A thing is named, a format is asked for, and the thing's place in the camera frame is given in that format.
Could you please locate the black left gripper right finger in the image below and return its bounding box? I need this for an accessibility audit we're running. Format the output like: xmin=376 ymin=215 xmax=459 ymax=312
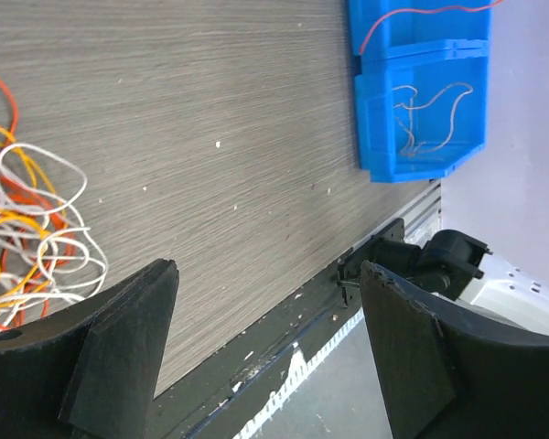
xmin=360 ymin=262 xmax=549 ymax=438

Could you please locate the white slotted cable duct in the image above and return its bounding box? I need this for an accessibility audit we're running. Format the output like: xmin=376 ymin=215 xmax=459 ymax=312
xmin=231 ymin=306 xmax=365 ymax=439

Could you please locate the blue plastic divided bin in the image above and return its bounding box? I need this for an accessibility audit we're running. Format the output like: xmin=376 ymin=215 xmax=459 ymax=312
xmin=346 ymin=1 xmax=496 ymax=183

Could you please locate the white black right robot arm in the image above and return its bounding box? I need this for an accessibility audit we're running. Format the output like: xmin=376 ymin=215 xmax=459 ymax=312
xmin=338 ymin=219 xmax=549 ymax=438

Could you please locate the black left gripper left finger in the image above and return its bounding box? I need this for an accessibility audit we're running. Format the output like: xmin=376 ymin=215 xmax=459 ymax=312
xmin=0 ymin=259 xmax=179 ymax=438

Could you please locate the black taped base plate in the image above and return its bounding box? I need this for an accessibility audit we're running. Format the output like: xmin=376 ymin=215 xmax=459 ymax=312
xmin=145 ymin=250 xmax=360 ymax=438

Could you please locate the pale cable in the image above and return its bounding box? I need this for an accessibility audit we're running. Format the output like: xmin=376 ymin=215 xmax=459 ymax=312
xmin=393 ymin=81 xmax=475 ymax=159

